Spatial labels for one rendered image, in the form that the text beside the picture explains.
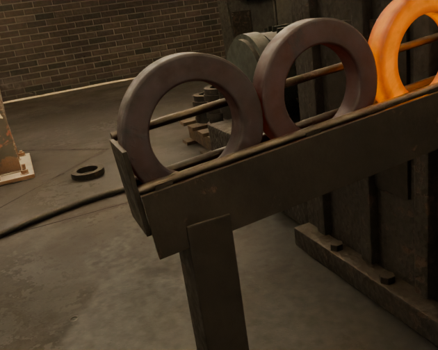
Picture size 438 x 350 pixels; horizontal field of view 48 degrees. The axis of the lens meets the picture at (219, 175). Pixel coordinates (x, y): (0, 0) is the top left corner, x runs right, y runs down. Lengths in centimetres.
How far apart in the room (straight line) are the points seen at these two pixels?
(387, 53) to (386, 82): 4
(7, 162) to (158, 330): 196
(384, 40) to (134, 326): 104
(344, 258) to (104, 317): 72
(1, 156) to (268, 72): 263
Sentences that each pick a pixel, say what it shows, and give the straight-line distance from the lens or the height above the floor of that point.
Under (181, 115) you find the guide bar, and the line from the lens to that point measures 66.
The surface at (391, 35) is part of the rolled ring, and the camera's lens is 73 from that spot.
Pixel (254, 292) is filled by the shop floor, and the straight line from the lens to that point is 150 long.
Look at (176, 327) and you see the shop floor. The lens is 141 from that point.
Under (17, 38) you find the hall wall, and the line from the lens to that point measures 663.
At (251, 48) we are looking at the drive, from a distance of 199.
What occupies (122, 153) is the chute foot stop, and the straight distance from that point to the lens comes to 56.
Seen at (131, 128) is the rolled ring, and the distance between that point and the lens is 58.
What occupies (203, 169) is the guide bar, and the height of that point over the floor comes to 63.
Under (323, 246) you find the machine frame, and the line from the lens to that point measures 156.
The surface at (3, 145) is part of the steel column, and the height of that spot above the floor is 20.
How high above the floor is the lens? 82
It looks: 19 degrees down
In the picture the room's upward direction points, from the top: 8 degrees counter-clockwise
